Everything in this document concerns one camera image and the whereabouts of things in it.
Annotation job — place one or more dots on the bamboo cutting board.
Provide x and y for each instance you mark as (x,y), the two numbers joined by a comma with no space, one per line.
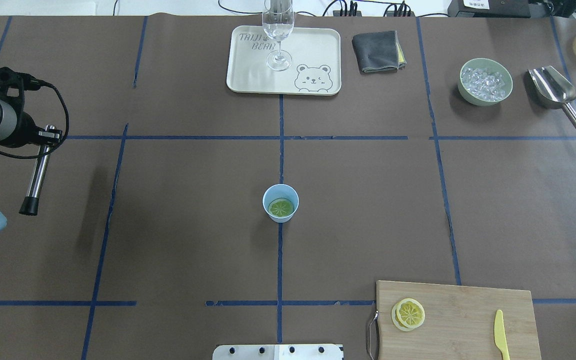
(459,323)

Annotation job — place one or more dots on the green bowl of ice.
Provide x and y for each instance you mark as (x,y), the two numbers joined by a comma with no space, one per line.
(484,82)

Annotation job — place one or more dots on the steel ice scoop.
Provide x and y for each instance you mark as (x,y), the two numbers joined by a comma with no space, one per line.
(554,91)

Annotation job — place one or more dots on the yellow plastic knife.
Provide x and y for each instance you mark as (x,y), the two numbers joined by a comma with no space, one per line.
(499,334)

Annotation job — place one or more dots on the lemon slice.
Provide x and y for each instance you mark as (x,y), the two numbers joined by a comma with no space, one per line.
(399,325)
(411,313)
(281,208)

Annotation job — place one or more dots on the folded grey cloth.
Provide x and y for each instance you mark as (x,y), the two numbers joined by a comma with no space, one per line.
(378,51)

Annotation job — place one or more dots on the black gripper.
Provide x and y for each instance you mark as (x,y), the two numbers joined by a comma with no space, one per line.
(26,129)

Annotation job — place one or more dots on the cream bear print tray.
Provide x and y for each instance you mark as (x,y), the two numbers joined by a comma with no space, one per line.
(315,68)

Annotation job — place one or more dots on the steel muddler black tip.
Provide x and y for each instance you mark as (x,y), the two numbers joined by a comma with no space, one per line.
(30,204)

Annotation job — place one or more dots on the blue paper cup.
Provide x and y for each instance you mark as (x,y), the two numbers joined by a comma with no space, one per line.
(280,191)

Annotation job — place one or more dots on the clear wine glass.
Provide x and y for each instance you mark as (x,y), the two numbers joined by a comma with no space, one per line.
(278,20)

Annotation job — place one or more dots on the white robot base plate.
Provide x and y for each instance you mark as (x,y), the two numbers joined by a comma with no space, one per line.
(306,351)

